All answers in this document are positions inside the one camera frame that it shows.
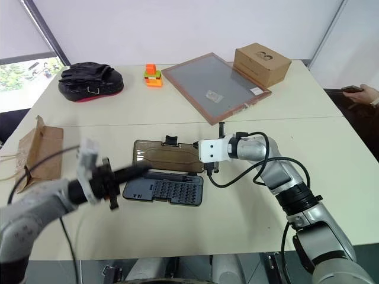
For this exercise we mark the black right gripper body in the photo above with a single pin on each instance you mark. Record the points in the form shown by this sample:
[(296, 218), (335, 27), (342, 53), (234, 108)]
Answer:
[(213, 168)]

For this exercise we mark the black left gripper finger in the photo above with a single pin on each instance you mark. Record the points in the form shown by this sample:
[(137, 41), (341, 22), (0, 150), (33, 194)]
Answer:
[(133, 177), (133, 169)]

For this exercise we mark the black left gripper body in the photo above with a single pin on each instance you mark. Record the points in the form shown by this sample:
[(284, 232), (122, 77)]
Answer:
[(102, 183)]

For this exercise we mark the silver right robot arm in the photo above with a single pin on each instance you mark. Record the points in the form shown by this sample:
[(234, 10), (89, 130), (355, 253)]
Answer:
[(308, 219)]

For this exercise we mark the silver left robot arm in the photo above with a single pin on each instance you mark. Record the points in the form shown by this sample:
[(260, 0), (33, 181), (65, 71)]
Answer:
[(20, 219)]

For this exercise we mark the dark screwdriver bit case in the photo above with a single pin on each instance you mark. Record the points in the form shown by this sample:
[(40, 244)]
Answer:
[(165, 177)]

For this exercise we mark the person's bare hand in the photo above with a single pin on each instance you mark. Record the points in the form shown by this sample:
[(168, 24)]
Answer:
[(369, 93)]

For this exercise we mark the small black clip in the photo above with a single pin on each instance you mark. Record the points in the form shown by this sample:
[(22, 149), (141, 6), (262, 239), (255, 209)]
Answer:
[(171, 140)]

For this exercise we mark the small clear plastic bag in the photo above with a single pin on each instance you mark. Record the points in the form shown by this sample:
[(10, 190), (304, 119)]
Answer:
[(214, 96)]

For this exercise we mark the brown framed grey board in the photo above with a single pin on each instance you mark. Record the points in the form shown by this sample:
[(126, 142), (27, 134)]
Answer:
[(213, 85)]

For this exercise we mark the brown paper bag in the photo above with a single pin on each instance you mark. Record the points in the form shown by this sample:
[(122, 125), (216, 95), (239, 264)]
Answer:
[(41, 154)]

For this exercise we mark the orange toy block stack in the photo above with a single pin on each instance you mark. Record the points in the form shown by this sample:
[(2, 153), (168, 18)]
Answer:
[(153, 77)]

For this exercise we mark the small white label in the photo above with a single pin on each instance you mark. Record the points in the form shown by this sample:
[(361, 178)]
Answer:
[(256, 90)]

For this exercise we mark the black bag with red base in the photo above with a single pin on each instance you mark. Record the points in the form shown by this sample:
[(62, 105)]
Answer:
[(89, 83)]

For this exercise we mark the brown cardboard box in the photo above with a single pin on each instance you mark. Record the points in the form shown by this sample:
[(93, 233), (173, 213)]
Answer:
[(262, 63)]

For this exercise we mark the silver robot body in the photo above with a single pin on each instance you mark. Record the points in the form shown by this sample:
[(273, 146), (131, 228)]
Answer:
[(183, 270)]

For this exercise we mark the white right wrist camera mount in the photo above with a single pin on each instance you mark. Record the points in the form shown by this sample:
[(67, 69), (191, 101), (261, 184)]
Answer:
[(211, 151)]

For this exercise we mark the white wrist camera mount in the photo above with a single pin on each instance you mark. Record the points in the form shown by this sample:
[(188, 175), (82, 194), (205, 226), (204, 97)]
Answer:
[(211, 151), (86, 161)]

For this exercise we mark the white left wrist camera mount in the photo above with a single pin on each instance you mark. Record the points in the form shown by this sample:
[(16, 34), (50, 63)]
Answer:
[(86, 161)]

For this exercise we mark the black window frame beam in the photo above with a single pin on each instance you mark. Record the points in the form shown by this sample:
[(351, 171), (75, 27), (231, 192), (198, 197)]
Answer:
[(47, 29)]

